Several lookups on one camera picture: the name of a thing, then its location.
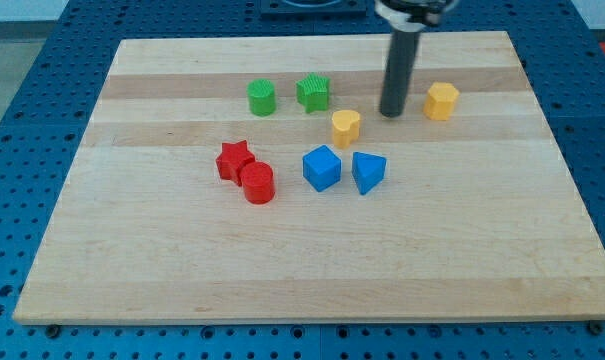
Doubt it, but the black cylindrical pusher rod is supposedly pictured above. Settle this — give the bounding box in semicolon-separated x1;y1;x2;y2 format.
379;30;420;118

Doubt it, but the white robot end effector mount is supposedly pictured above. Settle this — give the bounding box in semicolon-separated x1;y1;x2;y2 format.
375;0;457;31

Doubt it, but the yellow hexagon block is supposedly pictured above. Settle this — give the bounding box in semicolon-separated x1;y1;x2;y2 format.
423;82;460;121

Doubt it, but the blue triangle block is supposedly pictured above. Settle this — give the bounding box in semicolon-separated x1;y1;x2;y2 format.
351;152;387;195

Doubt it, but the yellow heart block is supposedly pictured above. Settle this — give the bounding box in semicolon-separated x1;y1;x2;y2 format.
331;110;362;149

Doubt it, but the green star block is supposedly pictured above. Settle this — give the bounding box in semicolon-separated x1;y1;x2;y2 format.
296;73;330;113

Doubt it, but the blue cube block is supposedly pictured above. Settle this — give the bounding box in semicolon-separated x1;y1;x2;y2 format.
302;145;342;192

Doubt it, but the green cylinder block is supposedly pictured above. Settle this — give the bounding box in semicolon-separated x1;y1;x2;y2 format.
246;78;276;116

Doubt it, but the red cylinder block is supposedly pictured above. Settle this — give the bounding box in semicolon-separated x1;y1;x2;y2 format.
241;162;275;205

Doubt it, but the red star block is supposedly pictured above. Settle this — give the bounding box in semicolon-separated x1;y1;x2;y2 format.
215;140;255;186

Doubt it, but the wooden board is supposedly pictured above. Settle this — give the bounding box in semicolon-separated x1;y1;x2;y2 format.
13;31;605;325

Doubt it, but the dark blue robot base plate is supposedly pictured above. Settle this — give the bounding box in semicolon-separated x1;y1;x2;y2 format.
257;0;368;16

